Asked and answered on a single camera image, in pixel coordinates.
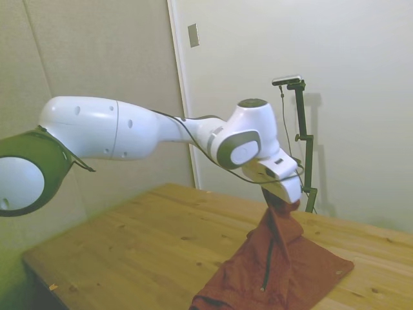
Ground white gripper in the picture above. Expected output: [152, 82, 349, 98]
[257, 175, 303, 205]

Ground rust red shorts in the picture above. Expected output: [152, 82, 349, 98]
[190, 189, 355, 310]

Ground dark green camera stand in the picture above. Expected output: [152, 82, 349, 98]
[286, 80, 319, 214]

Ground thin black camera cable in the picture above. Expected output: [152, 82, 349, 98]
[278, 84, 303, 194]

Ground grey bar camera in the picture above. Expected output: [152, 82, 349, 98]
[272, 74, 303, 87]

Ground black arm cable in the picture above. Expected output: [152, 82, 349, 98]
[150, 108, 306, 185]

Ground white door frame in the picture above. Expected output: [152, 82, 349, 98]
[166, 0, 207, 191]

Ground grey wall plate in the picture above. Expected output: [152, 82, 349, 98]
[187, 23, 201, 48]

